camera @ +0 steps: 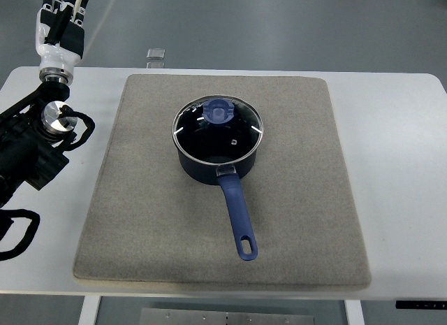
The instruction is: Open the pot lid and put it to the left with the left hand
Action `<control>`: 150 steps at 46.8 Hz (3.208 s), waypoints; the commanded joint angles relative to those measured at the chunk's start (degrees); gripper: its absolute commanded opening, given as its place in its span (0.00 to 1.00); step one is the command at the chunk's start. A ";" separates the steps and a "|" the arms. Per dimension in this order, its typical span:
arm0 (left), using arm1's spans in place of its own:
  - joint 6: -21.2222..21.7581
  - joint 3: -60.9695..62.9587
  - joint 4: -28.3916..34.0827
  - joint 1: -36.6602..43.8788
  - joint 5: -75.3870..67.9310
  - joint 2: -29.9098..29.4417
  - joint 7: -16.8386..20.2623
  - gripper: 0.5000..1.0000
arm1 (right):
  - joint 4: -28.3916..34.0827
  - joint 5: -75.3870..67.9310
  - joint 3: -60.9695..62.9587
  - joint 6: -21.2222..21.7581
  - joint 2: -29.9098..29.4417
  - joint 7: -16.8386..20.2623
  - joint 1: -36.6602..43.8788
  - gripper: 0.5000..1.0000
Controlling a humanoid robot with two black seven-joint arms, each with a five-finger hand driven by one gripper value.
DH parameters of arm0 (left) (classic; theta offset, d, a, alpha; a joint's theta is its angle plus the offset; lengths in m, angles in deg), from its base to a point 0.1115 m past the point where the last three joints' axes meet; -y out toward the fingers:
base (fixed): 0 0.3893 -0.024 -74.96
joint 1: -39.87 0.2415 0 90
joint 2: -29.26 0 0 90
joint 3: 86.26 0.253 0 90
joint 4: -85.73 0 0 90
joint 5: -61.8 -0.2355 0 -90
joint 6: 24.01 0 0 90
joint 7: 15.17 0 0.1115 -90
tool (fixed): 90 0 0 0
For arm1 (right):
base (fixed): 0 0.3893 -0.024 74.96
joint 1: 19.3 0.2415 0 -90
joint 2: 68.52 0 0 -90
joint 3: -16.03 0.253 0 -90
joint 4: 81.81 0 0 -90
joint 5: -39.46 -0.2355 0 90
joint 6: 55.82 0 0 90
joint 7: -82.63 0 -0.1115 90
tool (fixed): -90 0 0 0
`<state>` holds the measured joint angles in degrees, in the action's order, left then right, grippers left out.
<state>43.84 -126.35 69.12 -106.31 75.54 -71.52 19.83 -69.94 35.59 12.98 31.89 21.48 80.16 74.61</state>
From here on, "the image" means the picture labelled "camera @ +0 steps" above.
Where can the glass lid blue knob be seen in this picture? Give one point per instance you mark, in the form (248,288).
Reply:
(217,129)

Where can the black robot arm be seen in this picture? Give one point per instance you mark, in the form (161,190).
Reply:
(31,151)

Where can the white table leg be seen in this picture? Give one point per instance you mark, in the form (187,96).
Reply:
(89,310)
(354,313)

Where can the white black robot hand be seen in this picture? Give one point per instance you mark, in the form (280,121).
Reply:
(60,38)

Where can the white right table leg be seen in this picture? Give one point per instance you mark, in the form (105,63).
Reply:
(354,313)

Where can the black table control panel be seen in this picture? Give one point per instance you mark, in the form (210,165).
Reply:
(420,305)

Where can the clear floor marker upper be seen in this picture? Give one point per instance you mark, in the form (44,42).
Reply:
(156,53)

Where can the dark blue saucepan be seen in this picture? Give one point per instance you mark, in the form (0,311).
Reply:
(223,171)

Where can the white left table leg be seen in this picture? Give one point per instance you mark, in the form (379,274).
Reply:
(89,310)

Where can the grey felt mat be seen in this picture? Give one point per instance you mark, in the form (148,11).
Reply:
(290,223)

